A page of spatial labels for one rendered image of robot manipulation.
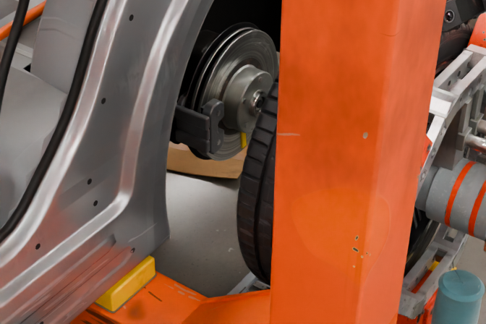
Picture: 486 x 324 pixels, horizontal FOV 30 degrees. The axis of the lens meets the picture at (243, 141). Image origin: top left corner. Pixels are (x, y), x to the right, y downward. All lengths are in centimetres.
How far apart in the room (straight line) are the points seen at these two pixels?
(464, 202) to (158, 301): 63
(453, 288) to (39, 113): 87
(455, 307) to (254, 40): 75
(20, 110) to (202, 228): 136
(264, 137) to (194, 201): 151
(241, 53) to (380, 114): 94
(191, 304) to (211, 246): 116
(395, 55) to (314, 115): 15
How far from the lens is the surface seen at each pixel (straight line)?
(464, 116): 173
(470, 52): 181
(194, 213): 311
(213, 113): 197
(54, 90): 183
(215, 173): 326
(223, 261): 292
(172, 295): 185
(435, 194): 182
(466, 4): 164
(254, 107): 207
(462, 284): 184
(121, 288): 181
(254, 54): 211
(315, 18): 114
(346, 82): 116
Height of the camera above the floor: 198
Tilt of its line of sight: 35 degrees down
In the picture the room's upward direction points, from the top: 1 degrees clockwise
